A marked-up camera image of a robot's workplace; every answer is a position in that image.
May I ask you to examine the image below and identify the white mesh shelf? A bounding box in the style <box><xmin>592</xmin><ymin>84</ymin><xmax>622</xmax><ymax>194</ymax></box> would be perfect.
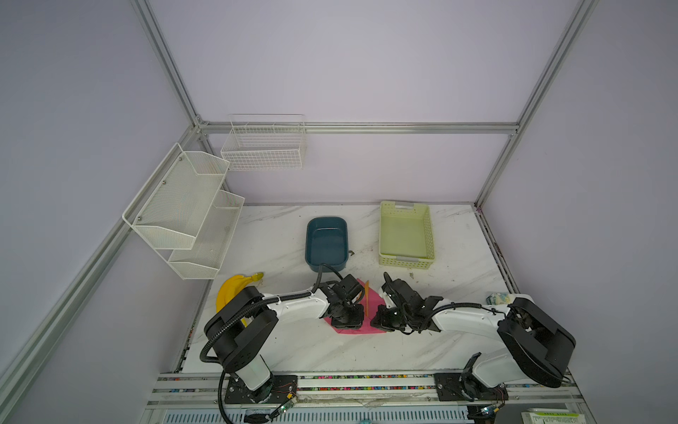
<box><xmin>169</xmin><ymin>190</ymin><xmax>245</xmax><ymax>280</ymax></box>
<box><xmin>122</xmin><ymin>144</ymin><xmax>230</xmax><ymax>250</ymax></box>

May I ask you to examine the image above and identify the light green perforated basket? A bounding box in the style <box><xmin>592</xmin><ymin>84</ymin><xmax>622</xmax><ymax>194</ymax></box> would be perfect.
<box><xmin>379</xmin><ymin>201</ymin><xmax>435</xmax><ymax>270</ymax></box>

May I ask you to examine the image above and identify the orange plastic knife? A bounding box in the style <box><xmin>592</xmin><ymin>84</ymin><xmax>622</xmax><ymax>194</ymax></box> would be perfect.
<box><xmin>364</xmin><ymin>280</ymin><xmax>370</xmax><ymax>318</ymax></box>

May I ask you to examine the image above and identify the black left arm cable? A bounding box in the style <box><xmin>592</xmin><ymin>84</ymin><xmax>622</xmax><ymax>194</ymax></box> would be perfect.
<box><xmin>198</xmin><ymin>263</ymin><xmax>345</xmax><ymax>424</ymax></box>

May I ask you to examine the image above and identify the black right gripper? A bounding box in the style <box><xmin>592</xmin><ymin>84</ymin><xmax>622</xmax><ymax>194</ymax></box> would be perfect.
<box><xmin>366</xmin><ymin>305</ymin><xmax>411</xmax><ymax>330</ymax></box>

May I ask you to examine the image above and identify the aluminium frame post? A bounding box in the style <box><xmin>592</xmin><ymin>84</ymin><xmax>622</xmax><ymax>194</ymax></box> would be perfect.
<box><xmin>474</xmin><ymin>0</ymin><xmax>599</xmax><ymax>210</ymax></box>

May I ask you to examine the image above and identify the dark teal plastic bin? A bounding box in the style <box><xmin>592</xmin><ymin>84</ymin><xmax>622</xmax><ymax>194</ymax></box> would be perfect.
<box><xmin>305</xmin><ymin>217</ymin><xmax>349</xmax><ymax>272</ymax></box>

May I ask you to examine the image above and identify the white wire wall basket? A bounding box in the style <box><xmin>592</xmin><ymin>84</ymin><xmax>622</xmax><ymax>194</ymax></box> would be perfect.
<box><xmin>221</xmin><ymin>114</ymin><xmax>307</xmax><ymax>171</ymax></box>

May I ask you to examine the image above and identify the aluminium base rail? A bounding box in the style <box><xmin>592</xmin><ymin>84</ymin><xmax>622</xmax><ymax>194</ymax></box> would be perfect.
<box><xmin>141</xmin><ymin>370</ymin><xmax>595</xmax><ymax>423</ymax></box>

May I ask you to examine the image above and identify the pink paper napkin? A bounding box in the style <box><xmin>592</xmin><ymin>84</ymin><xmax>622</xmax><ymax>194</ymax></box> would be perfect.
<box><xmin>324</xmin><ymin>279</ymin><xmax>386</xmax><ymax>336</ymax></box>

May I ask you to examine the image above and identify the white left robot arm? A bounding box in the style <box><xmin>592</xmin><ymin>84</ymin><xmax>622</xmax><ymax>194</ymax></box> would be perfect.
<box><xmin>199</xmin><ymin>273</ymin><xmax>367</xmax><ymax>393</ymax></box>

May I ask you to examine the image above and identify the white mesh lower shelf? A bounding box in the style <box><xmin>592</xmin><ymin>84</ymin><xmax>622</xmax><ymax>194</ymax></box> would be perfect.
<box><xmin>169</xmin><ymin>190</ymin><xmax>245</xmax><ymax>280</ymax></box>

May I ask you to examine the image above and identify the colourful tissue pack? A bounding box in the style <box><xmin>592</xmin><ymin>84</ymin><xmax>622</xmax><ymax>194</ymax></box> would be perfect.
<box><xmin>486</xmin><ymin>293</ymin><xmax>521</xmax><ymax>306</ymax></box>

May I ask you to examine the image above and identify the white mesh upper shelf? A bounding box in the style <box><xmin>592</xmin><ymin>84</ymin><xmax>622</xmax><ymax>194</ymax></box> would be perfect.
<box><xmin>122</xmin><ymin>144</ymin><xmax>230</xmax><ymax>250</ymax></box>

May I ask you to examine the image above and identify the yellow banana bunch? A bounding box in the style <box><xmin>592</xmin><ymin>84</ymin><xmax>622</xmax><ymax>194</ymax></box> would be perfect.
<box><xmin>215</xmin><ymin>272</ymin><xmax>264</xmax><ymax>314</ymax></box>

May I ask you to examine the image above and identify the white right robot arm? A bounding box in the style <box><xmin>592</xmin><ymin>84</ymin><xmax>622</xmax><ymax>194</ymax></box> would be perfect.
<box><xmin>371</xmin><ymin>274</ymin><xmax>577</xmax><ymax>400</ymax></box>

